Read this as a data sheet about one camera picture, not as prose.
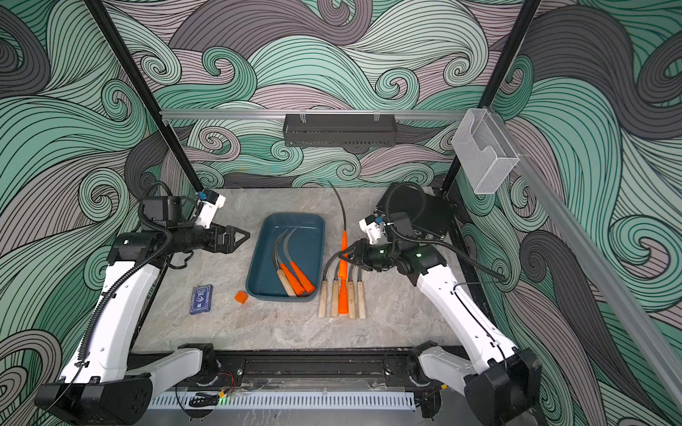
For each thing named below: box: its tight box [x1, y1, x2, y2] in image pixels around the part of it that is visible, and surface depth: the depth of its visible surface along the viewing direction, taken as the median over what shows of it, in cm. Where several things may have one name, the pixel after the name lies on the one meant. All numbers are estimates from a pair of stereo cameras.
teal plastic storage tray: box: [245, 213, 326, 302], surface depth 97 cm
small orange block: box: [234, 291, 249, 305], surface depth 89 cm
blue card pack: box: [189, 284, 214, 316], surface depth 87 cm
